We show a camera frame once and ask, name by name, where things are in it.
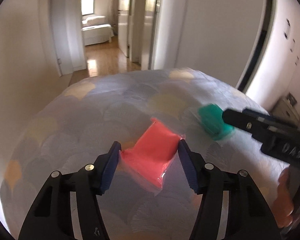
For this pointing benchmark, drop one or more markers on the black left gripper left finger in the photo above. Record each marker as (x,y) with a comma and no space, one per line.
(49,217)

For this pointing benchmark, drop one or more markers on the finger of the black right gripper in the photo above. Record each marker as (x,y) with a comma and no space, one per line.
(247,120)

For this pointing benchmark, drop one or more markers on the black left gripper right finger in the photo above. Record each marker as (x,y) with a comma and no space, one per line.
(249,216)

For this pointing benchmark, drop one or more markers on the green packet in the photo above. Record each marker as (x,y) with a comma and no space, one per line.
(210,119)

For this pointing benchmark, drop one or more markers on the person's right hand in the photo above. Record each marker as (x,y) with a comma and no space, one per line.
(283,207)

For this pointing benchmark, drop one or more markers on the white bedside cabinet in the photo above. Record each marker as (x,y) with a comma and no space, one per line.
(284,109)

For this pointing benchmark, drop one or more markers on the white bed far room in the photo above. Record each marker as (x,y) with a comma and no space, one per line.
(96,30)

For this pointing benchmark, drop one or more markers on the far room window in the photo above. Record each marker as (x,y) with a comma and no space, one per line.
(87,7)

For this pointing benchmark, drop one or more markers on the white wardrobe with handles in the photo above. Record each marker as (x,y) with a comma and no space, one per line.
(278,71)

